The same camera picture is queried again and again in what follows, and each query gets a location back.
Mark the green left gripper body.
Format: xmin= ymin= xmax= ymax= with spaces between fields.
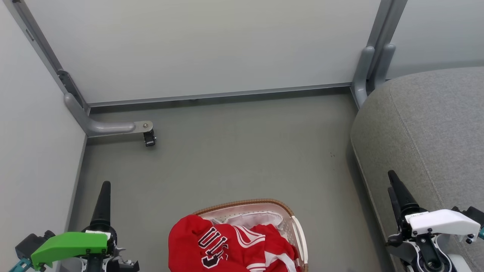
xmin=31 ymin=221 xmax=140 ymax=272

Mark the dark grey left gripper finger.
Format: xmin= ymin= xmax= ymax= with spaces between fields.
xmin=91 ymin=181 xmax=114 ymax=229

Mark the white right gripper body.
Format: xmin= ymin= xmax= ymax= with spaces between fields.
xmin=388 ymin=207 xmax=481 ymax=261

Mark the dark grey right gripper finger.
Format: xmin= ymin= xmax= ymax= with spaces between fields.
xmin=388 ymin=187 xmax=402 ymax=223
xmin=388 ymin=170 xmax=418 ymax=216

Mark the red white sports jersey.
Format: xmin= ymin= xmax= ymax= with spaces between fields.
xmin=168 ymin=215 xmax=303 ymax=272

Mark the grey fabric sofa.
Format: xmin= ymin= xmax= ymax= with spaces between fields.
xmin=351 ymin=67 xmax=484 ymax=272

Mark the grey partition foot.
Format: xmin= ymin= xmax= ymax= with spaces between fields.
xmin=64 ymin=93 xmax=154 ymax=138

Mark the woven rim laundry basket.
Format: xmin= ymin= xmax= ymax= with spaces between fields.
xmin=193 ymin=198 xmax=309 ymax=272

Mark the white cloth basket liner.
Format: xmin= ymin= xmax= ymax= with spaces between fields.
xmin=209 ymin=212 xmax=285 ymax=232

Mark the teal left cable connector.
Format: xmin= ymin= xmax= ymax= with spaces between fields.
xmin=8 ymin=259 xmax=31 ymax=272

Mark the grey partition bottom rail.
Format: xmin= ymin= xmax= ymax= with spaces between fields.
xmin=87 ymin=82 xmax=354 ymax=108

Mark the grey slanted partition post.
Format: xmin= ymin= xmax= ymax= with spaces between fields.
xmin=3 ymin=0 xmax=91 ymax=114

